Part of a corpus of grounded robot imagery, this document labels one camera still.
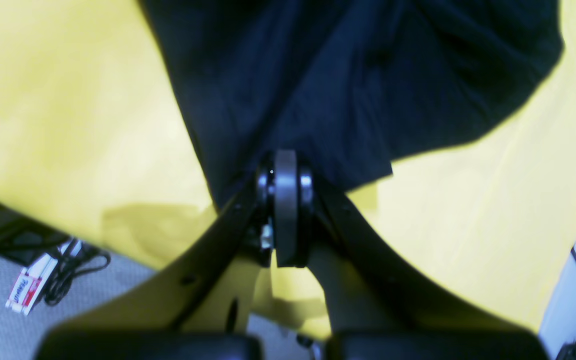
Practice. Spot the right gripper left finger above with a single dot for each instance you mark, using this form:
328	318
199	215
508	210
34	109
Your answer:
197	308

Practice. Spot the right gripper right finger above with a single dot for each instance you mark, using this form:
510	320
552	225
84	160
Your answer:
382	308

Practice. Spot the dark navy T-shirt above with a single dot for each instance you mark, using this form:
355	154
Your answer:
351	85

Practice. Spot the red white label tag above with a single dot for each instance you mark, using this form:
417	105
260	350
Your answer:
29	284

